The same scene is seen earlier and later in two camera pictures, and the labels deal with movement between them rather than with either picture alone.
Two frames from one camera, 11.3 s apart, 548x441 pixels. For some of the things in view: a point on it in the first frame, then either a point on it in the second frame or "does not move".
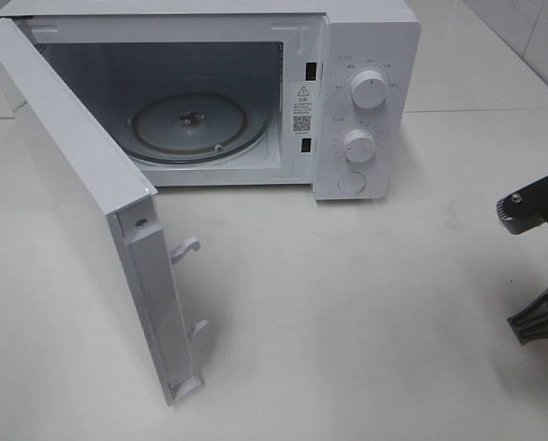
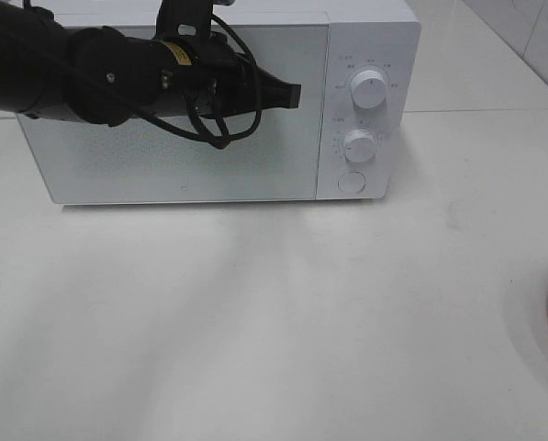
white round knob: (359, 145) does not move
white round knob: (368, 89) does not move
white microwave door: (119, 212) -> (158, 159)
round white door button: (352, 182) does not move
